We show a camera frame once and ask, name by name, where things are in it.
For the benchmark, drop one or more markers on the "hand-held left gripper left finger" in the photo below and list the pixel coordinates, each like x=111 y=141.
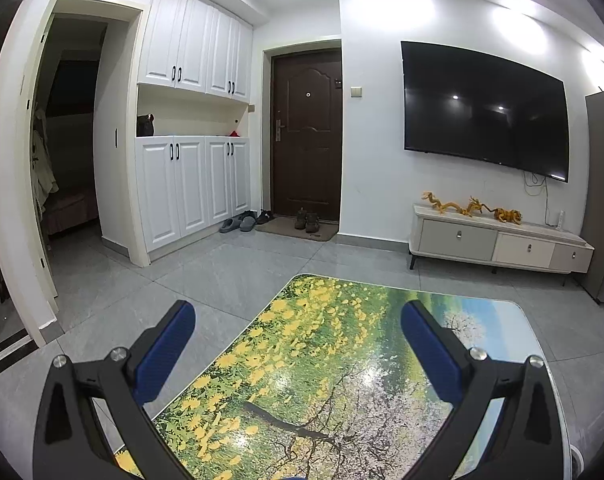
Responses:
x=164 y=355

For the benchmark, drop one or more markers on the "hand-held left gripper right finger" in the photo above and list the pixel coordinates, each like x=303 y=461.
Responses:
x=431 y=355

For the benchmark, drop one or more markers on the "white trash bin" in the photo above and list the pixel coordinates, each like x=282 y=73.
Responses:
x=574 y=460

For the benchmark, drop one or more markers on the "white television cabinet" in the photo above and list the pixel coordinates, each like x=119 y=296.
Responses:
x=456 y=242

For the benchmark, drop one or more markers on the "flower print table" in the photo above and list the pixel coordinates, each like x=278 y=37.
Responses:
x=307 y=370

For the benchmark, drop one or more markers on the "grey slipper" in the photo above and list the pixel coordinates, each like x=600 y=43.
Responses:
x=230 y=226
x=248 y=221

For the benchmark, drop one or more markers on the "white base cabinet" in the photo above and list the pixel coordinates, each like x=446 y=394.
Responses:
x=157 y=195

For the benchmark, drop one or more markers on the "brown doormat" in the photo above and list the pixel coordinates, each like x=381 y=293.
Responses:
x=282 y=232

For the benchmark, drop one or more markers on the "black shoe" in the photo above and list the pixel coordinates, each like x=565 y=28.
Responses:
x=264 y=217

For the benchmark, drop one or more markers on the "bed with brown skirt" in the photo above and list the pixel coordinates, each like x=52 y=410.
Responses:
x=72 y=210

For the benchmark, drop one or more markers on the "hanging light clothes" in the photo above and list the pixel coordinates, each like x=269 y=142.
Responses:
x=44 y=170

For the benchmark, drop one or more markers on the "black bag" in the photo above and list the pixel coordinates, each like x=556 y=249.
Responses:
x=145 y=126

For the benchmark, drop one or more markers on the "dark brown entrance door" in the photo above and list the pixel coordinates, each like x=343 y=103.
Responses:
x=307 y=150

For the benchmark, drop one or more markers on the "black wall television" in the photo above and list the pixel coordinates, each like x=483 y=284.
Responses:
x=481 y=110

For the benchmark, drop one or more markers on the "wall switch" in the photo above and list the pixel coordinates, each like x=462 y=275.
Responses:
x=355 y=91

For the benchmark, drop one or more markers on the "white wall cabinet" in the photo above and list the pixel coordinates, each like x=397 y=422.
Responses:
x=192 y=40

